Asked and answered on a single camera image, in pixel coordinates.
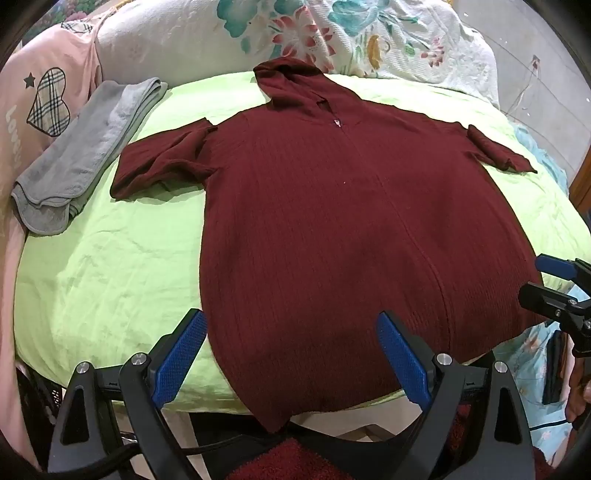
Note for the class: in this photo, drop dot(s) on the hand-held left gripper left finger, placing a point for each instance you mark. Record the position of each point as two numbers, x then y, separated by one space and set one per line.
184 350

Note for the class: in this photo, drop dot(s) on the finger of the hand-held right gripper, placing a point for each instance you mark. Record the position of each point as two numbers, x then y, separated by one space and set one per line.
551 265
545 300

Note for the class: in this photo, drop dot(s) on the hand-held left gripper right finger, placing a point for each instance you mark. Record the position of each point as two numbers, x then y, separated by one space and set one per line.
399 357

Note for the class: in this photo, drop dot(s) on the maroon hooded knit sweater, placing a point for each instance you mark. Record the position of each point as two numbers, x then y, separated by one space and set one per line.
323 230

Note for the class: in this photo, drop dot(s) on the black flat device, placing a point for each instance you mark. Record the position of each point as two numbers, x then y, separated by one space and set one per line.
554 369

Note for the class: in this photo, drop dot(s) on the light green bed sheet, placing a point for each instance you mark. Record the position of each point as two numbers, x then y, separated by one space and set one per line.
115 277

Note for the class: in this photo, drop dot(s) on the maroon fuzzy garment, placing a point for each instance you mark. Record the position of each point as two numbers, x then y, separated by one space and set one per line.
295 461

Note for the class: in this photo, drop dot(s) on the black plastic crate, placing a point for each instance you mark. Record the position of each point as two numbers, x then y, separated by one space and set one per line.
46 401

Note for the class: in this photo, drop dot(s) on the grey folded towel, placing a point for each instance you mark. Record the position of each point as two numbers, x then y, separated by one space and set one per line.
69 170

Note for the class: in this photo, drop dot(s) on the white floral quilt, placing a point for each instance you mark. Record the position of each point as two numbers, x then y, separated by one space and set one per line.
360 37

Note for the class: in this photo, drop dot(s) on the pink heart-print cloth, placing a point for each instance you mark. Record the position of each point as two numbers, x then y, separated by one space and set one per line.
27 83

